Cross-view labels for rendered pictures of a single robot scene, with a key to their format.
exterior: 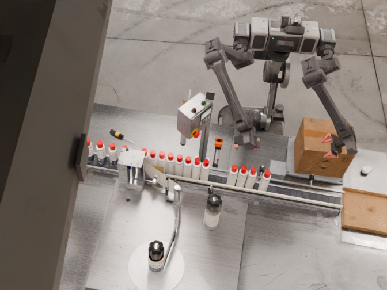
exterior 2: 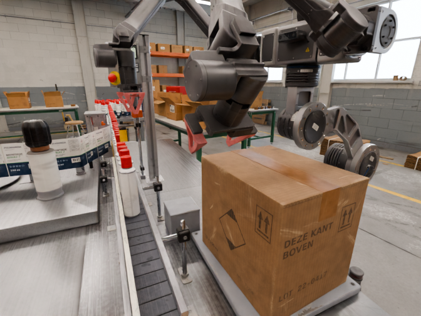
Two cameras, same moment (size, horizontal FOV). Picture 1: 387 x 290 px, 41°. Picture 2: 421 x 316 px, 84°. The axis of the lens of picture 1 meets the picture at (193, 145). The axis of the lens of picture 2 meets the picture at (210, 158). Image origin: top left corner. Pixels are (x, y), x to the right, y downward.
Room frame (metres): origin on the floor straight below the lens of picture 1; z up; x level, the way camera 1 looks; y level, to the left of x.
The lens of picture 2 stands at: (1.47, -1.18, 1.30)
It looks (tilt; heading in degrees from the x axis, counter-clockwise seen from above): 18 degrees down; 61
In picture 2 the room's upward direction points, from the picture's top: straight up
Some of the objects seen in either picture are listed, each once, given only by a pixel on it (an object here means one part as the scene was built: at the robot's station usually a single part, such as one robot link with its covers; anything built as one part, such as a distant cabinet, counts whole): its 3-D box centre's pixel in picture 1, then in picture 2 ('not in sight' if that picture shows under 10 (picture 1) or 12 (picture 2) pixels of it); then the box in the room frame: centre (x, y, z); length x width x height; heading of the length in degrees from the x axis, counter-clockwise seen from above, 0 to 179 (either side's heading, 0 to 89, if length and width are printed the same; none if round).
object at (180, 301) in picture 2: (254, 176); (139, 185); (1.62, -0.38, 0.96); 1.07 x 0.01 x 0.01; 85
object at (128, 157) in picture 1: (131, 157); (95, 112); (1.55, 0.34, 1.14); 0.14 x 0.11 x 0.01; 85
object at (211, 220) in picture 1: (212, 211); (42, 159); (1.32, -0.14, 1.03); 0.09 x 0.09 x 0.30
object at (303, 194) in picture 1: (205, 180); (124, 181); (1.61, -0.09, 0.86); 1.65 x 0.08 x 0.04; 85
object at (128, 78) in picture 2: (247, 138); (128, 78); (1.63, -0.29, 1.32); 0.10 x 0.07 x 0.07; 92
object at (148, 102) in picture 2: (205, 132); (148, 113); (1.75, -0.06, 1.16); 0.04 x 0.04 x 0.67; 85
